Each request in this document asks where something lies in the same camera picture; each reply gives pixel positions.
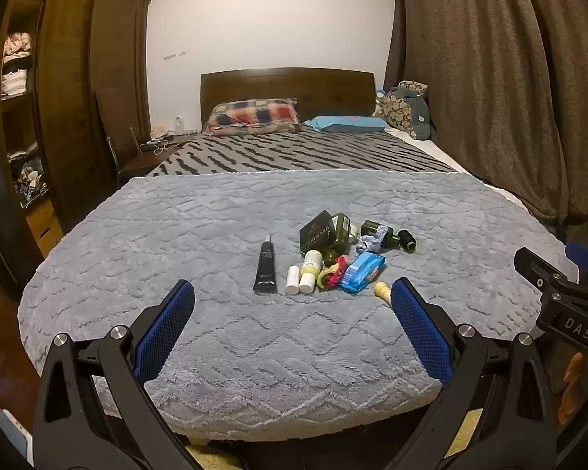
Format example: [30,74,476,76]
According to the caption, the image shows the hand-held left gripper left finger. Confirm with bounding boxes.
[32,279,197,470]

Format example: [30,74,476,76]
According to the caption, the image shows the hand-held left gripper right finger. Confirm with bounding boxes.
[387,277,559,470]

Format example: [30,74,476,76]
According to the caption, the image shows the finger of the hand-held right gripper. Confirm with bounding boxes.
[565,240,588,281]
[514,247,577,300]

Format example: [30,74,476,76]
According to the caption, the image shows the blue tissue packet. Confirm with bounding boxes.
[338,252,388,295]

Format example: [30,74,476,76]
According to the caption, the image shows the dark bottle black cap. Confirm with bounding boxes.
[389,229,417,253]

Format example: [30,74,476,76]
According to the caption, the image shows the blue purple scrunchie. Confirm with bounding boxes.
[357,225,391,256]

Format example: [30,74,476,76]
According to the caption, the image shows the red and green scrunchie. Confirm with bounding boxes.
[326,255,350,289]

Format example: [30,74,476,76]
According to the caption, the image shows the small green bottle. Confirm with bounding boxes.
[361,219,389,239]

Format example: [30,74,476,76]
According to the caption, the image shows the black cosmetic tube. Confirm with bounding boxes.
[253,235,278,296]

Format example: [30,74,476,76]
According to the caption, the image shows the yellow label bottle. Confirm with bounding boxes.
[299,249,323,295]

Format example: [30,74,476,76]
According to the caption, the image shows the large green bottle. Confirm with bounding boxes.
[323,212,356,266]

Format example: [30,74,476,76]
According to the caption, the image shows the black cardboard box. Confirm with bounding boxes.
[299,210,337,258]

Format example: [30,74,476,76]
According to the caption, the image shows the person's right hand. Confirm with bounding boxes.
[557,351,588,427]

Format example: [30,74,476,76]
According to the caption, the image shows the yellow fuzzy cloth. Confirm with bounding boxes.
[183,443,237,470]
[458,409,484,447]

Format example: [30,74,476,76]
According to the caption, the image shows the grey fuzzy blanket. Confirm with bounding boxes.
[17,169,581,444]

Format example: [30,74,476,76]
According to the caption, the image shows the white bed sheet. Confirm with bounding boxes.
[388,127,471,173]

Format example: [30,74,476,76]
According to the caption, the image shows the wooden nightstand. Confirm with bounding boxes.
[120,130,199,177]

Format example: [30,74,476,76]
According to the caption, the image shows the white box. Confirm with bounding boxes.
[0,407,33,470]

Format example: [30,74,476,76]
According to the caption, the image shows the brown curtain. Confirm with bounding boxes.
[382,0,588,275]

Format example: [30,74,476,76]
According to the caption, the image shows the patterned grey bag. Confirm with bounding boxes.
[375,81,433,142]

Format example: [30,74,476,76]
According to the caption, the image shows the bundle of mixed clothes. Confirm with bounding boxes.
[9,144,51,207]

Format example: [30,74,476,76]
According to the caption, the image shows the dark wooden chair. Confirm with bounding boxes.
[94,89,150,187]

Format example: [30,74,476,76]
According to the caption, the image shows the grey striped bed cover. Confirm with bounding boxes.
[144,130,459,177]

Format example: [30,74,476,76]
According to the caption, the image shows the blue pillow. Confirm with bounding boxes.
[302,115,390,134]

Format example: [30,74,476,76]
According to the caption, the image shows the plaid pillow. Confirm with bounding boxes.
[203,99,303,136]

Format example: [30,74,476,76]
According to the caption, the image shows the wooden wardrobe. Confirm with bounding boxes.
[0,0,152,299]

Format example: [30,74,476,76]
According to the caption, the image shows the wooden headboard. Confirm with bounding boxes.
[200,69,377,130]

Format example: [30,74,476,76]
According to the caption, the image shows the striped folded clothes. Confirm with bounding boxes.
[1,69,29,97]

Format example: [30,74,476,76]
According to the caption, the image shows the pink folded clothes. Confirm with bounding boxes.
[2,32,33,58]

